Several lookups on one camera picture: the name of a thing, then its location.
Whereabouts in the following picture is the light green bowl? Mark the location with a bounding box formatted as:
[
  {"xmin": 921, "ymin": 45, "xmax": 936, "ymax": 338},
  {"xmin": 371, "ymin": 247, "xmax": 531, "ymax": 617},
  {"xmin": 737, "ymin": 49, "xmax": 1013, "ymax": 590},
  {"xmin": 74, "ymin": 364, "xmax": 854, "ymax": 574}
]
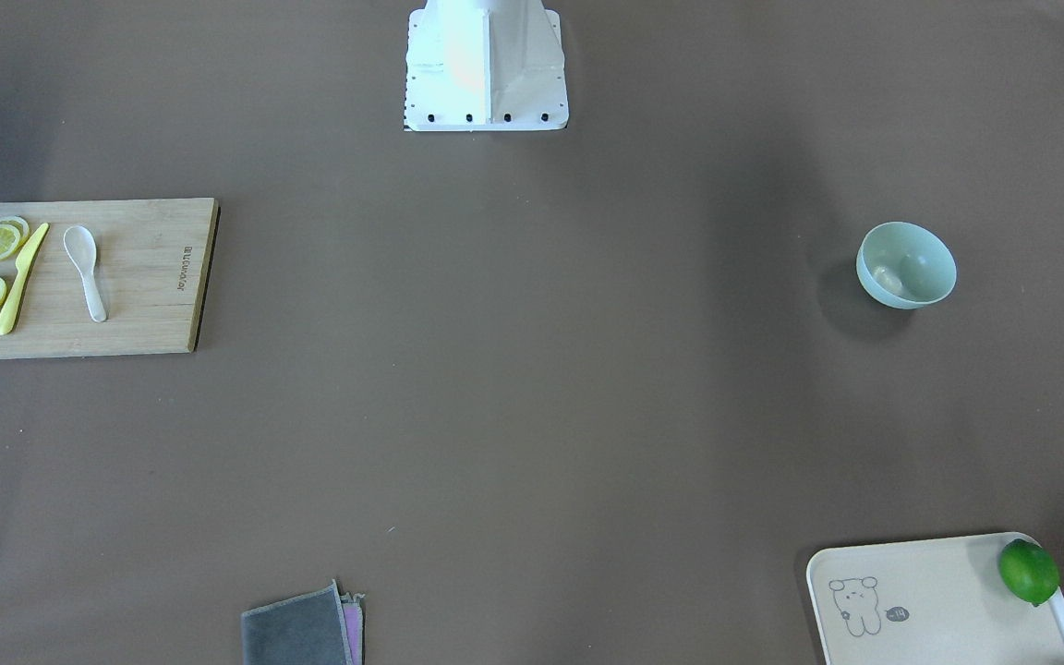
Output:
[{"xmin": 854, "ymin": 222, "xmax": 958, "ymax": 310}]

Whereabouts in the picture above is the white ceramic spoon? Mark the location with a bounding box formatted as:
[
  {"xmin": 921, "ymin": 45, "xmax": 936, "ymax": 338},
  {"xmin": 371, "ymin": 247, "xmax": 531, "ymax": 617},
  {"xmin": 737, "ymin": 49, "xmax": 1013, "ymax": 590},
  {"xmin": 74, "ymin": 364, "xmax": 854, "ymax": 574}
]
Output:
[{"xmin": 63, "ymin": 225, "xmax": 107, "ymax": 323}]

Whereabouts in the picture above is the grey folded cloth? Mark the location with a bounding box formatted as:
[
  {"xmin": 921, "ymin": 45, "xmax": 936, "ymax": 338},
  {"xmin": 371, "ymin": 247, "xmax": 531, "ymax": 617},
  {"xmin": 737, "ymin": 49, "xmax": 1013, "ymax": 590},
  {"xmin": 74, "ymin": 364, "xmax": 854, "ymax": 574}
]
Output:
[{"xmin": 242, "ymin": 580, "xmax": 366, "ymax": 664}]

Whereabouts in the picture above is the bamboo cutting board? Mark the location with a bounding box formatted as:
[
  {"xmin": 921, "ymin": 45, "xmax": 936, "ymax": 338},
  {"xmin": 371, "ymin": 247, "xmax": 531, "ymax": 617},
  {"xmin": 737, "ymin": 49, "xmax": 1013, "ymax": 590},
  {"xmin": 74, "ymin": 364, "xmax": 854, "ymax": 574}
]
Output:
[{"xmin": 0, "ymin": 198, "xmax": 219, "ymax": 359}]

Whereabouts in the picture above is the beige serving tray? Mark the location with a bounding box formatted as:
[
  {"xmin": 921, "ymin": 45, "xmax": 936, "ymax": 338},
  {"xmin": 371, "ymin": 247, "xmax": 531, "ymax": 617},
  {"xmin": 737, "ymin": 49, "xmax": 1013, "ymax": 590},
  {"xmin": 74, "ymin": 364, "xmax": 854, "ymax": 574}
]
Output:
[{"xmin": 807, "ymin": 533, "xmax": 1064, "ymax": 664}]

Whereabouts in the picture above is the yellow plastic knife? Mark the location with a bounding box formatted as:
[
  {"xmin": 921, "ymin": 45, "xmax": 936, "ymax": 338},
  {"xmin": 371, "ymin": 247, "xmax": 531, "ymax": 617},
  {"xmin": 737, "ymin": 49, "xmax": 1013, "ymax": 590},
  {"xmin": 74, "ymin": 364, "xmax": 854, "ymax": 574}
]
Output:
[{"xmin": 0, "ymin": 223, "xmax": 50, "ymax": 335}]

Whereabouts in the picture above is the upper lemon slice stack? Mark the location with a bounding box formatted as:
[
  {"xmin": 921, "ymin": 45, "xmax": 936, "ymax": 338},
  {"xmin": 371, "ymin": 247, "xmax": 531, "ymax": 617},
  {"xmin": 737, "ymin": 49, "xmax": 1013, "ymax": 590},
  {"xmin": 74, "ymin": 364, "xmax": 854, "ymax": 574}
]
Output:
[{"xmin": 0, "ymin": 216, "xmax": 30, "ymax": 261}]

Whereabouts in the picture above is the green lime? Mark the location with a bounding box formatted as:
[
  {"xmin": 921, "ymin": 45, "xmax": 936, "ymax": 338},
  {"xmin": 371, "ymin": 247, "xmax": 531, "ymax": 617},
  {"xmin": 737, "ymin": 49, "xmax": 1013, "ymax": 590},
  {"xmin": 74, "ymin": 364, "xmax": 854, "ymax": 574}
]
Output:
[{"xmin": 997, "ymin": 538, "xmax": 1060, "ymax": 606}]

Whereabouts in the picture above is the white pedestal column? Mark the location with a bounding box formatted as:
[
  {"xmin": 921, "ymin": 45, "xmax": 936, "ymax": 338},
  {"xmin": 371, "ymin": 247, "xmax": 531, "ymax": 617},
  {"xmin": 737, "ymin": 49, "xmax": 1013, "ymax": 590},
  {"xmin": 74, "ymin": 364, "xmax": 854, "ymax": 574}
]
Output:
[{"xmin": 403, "ymin": 1, "xmax": 570, "ymax": 132}]

